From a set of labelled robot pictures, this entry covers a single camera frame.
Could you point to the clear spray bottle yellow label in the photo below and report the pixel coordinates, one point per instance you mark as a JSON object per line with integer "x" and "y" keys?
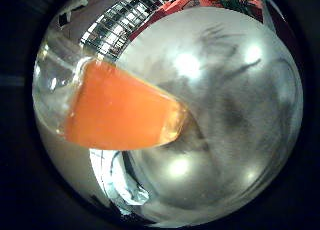
{"x": 116, "y": 106}

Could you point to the round white table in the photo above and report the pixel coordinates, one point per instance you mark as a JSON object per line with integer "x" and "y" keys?
{"x": 233, "y": 123}

